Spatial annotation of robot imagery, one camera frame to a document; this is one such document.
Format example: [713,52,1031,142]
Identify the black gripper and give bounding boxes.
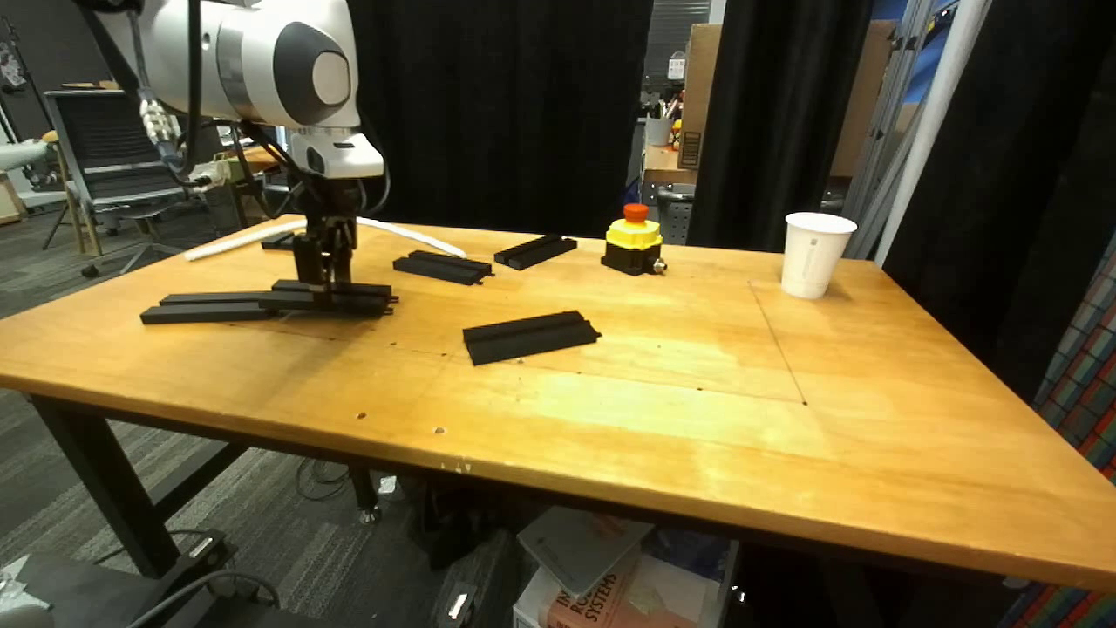
[290,176,363,286]

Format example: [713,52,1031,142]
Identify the black track piece with pegs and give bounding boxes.
[265,278,394,317]

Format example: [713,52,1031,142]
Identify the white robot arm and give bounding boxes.
[76,0,387,288]

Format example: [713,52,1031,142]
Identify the small black block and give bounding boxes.
[263,230,296,250]

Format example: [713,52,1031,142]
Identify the black track piece angled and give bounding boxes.
[463,310,600,365]

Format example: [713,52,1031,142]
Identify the black office chair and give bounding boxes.
[44,89,190,253]

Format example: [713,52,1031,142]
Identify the black curtain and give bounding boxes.
[349,0,654,233]

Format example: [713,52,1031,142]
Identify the yellow emergency stop button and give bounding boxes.
[604,203,666,276]

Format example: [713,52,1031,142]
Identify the black table leg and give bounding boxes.
[35,397,177,574]

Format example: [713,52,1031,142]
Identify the boxes under table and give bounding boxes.
[514,506,741,628]

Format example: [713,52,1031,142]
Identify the white paper cup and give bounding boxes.
[780,211,859,299]

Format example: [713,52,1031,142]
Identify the white pole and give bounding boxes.
[871,0,993,261]

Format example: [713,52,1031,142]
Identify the white rope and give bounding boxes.
[183,211,466,265]

